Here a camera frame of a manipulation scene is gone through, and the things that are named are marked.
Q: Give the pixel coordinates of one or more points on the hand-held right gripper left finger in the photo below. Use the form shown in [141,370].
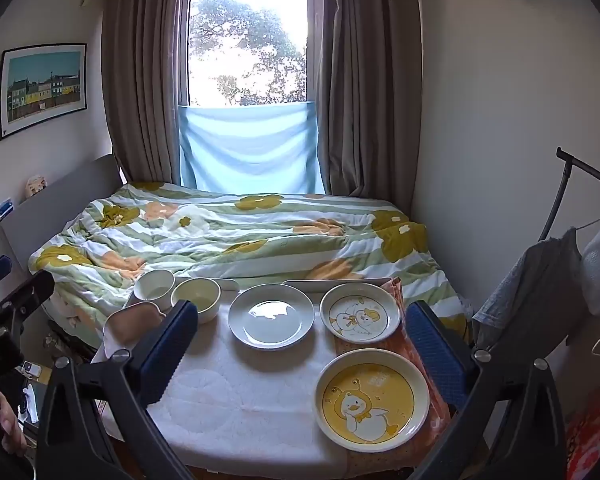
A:
[167,352]

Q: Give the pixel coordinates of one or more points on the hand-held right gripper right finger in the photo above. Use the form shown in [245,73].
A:
[435,355]

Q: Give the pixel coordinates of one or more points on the white rectangular tray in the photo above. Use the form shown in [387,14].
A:
[130,322]

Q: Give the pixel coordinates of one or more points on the white round plate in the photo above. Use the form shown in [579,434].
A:
[371,402]

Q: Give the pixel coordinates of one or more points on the white duck print plate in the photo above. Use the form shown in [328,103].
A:
[361,316]

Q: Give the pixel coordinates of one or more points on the plain white plate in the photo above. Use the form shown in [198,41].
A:
[271,316]

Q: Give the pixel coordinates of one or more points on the person's left hand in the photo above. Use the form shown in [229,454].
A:
[2,425]

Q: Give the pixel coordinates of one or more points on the small blue box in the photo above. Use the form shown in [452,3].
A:
[3,209]

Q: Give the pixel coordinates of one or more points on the cream bowl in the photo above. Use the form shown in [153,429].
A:
[196,294]

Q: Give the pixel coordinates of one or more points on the white cup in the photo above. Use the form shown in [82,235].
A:
[152,287]

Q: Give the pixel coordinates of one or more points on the orange patterned cloth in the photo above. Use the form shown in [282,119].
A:
[437,422]

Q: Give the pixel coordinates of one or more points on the grey bed headboard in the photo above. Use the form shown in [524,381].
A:
[45,210]

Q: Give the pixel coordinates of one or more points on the white towel table cover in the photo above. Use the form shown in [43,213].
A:
[240,400]

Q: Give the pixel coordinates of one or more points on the small plush toy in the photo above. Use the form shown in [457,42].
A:
[34,185]

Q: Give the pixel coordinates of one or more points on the floral striped blanket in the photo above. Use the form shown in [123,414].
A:
[260,237]

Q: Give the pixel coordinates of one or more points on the red patterned bag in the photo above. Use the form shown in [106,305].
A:
[595,435]

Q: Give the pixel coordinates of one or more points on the framed houses picture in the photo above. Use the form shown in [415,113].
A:
[42,89]

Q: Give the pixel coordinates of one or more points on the light blue window cloth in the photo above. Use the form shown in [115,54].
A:
[250,147]

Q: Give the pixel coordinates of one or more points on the black clothes rack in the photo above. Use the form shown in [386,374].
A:
[580,165]

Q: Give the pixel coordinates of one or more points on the brown curtain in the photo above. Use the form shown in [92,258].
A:
[140,75]
[372,90]

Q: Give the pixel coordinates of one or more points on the window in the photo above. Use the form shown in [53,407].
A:
[247,35]

